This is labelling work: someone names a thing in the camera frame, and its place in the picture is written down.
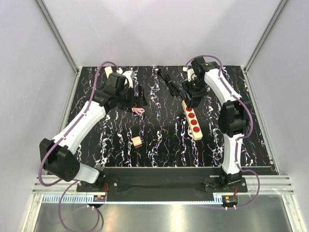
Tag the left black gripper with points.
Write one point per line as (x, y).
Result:
(139, 101)

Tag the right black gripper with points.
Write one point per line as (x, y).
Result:
(187, 86)

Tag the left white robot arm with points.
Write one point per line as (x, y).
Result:
(57, 154)

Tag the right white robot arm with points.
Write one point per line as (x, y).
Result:
(235, 120)

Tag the pink cube plug adapter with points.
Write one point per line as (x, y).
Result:
(137, 141)

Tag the beige red power strip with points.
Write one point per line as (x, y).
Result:
(192, 122)

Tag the white pink power strip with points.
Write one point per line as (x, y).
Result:
(108, 71)

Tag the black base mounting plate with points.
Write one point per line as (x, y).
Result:
(208, 179)

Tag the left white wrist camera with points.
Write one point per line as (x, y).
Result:
(129, 77)

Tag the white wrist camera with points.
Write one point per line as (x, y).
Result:
(190, 74)
(129, 77)

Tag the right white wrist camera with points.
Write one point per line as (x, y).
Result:
(190, 74)

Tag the grey cable duct rail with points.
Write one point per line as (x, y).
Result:
(100, 199)

